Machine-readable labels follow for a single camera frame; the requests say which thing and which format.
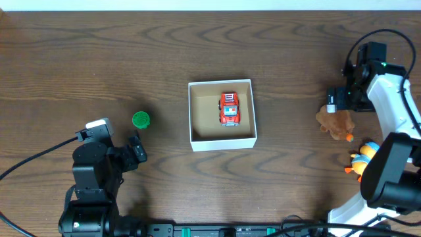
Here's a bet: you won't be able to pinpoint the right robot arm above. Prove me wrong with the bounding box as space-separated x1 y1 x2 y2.
326 42 420 227

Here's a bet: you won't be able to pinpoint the brown plush toy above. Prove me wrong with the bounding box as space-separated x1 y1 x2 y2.
315 105 355 142

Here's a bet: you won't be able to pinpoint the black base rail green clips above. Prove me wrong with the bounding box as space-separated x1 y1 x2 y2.
146 221 305 237

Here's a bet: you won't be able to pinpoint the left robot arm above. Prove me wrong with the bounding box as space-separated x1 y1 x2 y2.
58 132 147 237

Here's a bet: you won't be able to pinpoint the white cardboard box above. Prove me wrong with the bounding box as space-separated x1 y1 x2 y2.
188 79 257 151

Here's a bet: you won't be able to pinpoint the green ribbed plastic cap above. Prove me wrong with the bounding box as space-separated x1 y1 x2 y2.
132 111 151 129

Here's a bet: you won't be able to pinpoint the red toy fire truck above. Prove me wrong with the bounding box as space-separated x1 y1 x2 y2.
218 92 241 126

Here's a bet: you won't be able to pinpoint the orange duck toy blue hat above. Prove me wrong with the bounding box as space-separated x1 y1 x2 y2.
344 142 380 182

